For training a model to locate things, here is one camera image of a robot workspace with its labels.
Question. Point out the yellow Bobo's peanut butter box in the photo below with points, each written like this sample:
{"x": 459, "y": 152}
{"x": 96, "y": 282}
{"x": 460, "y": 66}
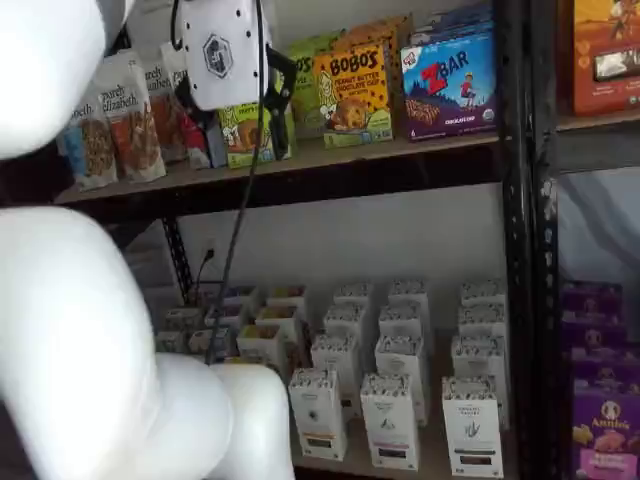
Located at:
{"x": 370, "y": 35}
{"x": 350, "y": 100}
{"x": 400, "y": 25}

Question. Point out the green apple cinnamon oatmeal box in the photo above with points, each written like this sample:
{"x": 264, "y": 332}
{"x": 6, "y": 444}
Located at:
{"x": 182, "y": 318}
{"x": 170, "y": 342}

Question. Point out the white box dark strip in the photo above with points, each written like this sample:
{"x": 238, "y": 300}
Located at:
{"x": 482, "y": 294}
{"x": 480, "y": 320}
{"x": 470, "y": 430}
{"x": 477, "y": 357}

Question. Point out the blue flax plus cereal box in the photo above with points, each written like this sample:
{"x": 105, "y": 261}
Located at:
{"x": 240, "y": 295}
{"x": 200, "y": 340}
{"x": 232, "y": 316}

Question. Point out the orange snack box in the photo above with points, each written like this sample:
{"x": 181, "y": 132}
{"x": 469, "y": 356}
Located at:
{"x": 600, "y": 50}

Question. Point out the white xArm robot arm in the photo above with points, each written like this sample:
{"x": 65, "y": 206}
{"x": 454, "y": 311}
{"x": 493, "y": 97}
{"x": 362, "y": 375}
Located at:
{"x": 75, "y": 325}

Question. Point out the blue Z Bar box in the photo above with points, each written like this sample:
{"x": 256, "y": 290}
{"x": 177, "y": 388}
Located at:
{"x": 450, "y": 90}
{"x": 460, "y": 12}
{"x": 450, "y": 32}

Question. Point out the red label granola bag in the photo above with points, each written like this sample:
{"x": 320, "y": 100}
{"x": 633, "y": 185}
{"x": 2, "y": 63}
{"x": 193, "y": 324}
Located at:
{"x": 197, "y": 145}

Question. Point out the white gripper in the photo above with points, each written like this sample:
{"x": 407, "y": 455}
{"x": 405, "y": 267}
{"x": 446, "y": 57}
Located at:
{"x": 225, "y": 50}

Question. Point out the purely elizabeth yellow white box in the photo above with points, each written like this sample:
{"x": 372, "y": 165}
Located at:
{"x": 277, "y": 316}
{"x": 262, "y": 345}
{"x": 287, "y": 295}

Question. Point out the orange label granola bag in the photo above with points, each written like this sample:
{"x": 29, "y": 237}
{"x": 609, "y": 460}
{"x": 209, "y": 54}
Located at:
{"x": 132, "y": 130}
{"x": 165, "y": 115}

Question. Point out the white box pink strip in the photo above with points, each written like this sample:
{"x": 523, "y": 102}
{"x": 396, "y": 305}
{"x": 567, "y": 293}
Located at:
{"x": 407, "y": 292}
{"x": 390, "y": 425}
{"x": 400, "y": 357}
{"x": 402, "y": 320}

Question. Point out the white wall outlet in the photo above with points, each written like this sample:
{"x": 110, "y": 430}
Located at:
{"x": 214, "y": 245}

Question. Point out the green Bobo's apple pie box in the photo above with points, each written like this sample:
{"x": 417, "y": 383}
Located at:
{"x": 320, "y": 42}
{"x": 240, "y": 140}
{"x": 302, "y": 100}

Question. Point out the purple Annie's box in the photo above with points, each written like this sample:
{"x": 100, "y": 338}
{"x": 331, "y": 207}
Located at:
{"x": 592, "y": 327}
{"x": 605, "y": 362}
{"x": 590, "y": 297}
{"x": 605, "y": 440}

